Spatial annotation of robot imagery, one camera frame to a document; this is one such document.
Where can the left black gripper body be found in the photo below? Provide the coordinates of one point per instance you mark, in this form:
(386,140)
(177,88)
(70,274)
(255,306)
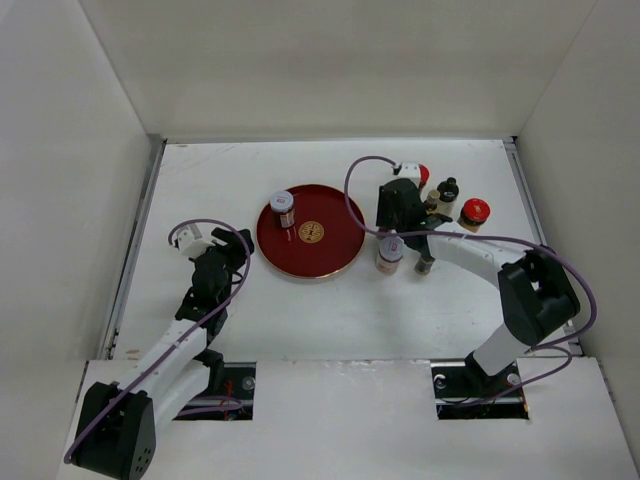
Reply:
(226,289)

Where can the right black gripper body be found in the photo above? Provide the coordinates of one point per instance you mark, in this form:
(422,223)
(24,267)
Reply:
(403,224)

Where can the white lid dark jar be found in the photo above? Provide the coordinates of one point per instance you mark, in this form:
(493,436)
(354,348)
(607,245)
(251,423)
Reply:
(283,207)

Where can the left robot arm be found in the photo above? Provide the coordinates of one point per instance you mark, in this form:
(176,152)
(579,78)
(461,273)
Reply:
(119,421)

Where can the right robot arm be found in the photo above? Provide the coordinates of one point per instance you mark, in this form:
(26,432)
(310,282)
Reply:
(536,295)

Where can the beige cap yellow bottle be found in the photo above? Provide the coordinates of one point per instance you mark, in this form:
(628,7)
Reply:
(431,202)

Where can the white lid pink jar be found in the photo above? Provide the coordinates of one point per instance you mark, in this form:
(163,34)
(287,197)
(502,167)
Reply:
(390,253)

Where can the red lid sauce jar back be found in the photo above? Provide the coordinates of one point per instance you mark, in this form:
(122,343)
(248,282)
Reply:
(424,174)

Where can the red lid sauce jar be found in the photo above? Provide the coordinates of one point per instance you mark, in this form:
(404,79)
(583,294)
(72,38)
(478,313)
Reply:
(474,214)
(424,174)

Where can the black cap dark bottle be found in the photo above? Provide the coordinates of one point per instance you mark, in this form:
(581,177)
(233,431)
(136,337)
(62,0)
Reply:
(448,194)

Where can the black cap spice bottle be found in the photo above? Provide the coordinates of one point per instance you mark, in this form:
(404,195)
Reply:
(424,263)

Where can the red round tray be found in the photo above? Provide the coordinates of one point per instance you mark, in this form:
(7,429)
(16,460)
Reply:
(324,238)

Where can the red lid sauce jar right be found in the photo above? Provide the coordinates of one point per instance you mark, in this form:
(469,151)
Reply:
(474,214)

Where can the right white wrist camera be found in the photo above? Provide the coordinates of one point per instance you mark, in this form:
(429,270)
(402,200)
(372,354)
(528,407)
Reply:
(409,170)

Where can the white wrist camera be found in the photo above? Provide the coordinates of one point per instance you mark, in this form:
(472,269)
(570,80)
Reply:
(409,170)
(190,242)

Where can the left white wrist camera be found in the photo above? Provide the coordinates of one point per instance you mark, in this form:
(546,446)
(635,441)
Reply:
(190,242)

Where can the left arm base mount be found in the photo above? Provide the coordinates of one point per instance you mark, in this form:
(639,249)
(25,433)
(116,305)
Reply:
(229,395)

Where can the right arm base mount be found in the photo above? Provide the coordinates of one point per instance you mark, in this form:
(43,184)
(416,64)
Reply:
(464,392)

